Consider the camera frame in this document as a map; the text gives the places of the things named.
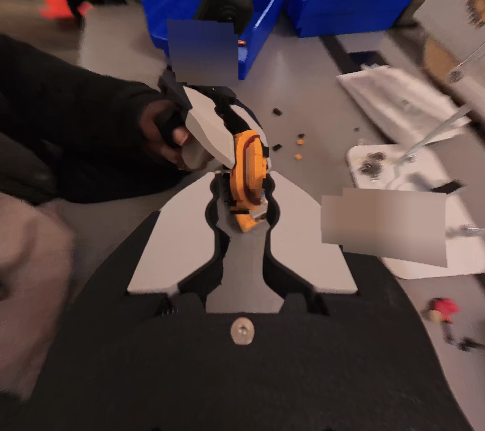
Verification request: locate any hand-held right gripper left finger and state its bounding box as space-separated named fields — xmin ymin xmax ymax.
xmin=126 ymin=172 xmax=231 ymax=312

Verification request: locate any orange black lego assembly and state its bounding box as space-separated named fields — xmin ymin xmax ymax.
xmin=227 ymin=129 xmax=271 ymax=234

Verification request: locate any person's left forearm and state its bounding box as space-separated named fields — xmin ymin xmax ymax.
xmin=0 ymin=35 xmax=190 ymax=205

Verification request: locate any loose grey black-edged part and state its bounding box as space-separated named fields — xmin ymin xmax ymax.
xmin=411 ymin=172 xmax=466 ymax=196

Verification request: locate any white book stand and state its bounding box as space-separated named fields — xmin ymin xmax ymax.
xmin=346 ymin=42 xmax=485 ymax=281

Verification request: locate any lego instruction booklet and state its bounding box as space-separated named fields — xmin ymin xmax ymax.
xmin=413 ymin=0 xmax=485 ymax=96

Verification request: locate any black lego wrench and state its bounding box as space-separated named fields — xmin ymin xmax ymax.
xmin=441 ymin=323 xmax=485 ymax=353

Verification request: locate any person's beige shirt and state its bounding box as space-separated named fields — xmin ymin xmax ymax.
xmin=0 ymin=192 xmax=76 ymax=395

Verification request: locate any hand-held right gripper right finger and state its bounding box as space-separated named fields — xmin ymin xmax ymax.
xmin=261 ymin=171 xmax=359 ymax=312

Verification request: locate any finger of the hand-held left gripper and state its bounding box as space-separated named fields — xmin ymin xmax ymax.
xmin=183 ymin=86 xmax=237 ymax=170
xmin=227 ymin=103 xmax=271 ymax=151

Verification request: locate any clear bag of screws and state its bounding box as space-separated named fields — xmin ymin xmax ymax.
xmin=356 ymin=150 xmax=389 ymax=179

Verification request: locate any person's left hand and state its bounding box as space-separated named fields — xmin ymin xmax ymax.
xmin=140 ymin=100 xmax=213 ymax=171

